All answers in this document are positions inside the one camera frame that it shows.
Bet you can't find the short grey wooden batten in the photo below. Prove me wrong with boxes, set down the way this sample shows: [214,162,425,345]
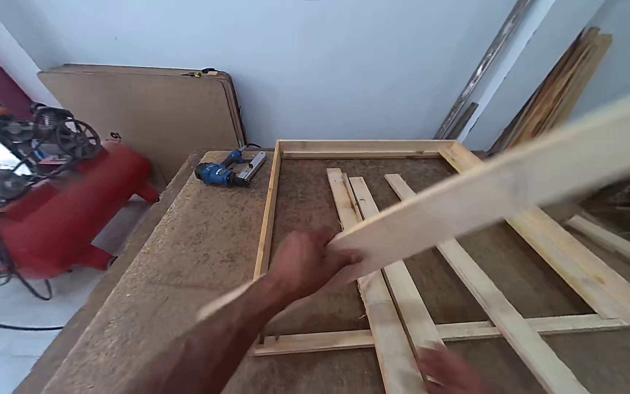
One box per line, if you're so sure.
[446,102,479,141]

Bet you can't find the stack of brown fiberboard sheets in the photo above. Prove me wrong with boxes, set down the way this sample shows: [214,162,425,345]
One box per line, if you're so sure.
[38,63,248,186]

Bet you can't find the wide pale wooden board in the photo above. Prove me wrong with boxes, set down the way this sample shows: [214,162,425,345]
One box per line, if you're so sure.
[197,82,630,322]

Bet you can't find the blue nail gun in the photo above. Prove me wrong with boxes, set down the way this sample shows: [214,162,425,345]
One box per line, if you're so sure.
[195,149,267,188]

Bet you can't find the person's left forearm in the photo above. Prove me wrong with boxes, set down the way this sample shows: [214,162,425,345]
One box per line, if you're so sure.
[115,274,298,394]

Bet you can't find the person's right hand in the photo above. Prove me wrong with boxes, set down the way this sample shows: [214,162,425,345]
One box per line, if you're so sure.
[418,345,491,394]

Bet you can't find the red air compressor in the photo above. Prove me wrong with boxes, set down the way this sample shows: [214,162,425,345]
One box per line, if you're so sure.
[0,102,160,301]

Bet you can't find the brown wooden workbench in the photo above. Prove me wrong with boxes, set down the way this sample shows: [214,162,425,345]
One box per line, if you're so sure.
[12,147,630,394]

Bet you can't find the bundle of rough wooden planks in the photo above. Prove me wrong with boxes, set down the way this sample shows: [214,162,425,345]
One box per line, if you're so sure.
[488,27,613,157]

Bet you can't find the black air hose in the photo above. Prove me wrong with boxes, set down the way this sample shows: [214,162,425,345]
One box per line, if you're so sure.
[0,312,65,332]

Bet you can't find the short pale wood offcut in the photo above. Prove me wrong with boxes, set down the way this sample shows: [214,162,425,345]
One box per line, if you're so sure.
[566,213,630,276]

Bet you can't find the pale wooden plank with bark edge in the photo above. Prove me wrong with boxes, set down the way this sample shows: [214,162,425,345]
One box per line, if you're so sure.
[326,167,426,394]

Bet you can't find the long weathered wooden batten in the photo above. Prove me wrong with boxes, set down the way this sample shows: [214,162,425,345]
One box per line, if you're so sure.
[433,0,532,141]

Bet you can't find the person's left hand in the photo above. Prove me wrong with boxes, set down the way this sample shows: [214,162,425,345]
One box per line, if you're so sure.
[267,227,363,303]

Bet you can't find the rectangular wooden frame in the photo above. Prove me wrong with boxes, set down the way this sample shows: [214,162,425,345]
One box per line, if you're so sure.
[250,139,630,357]

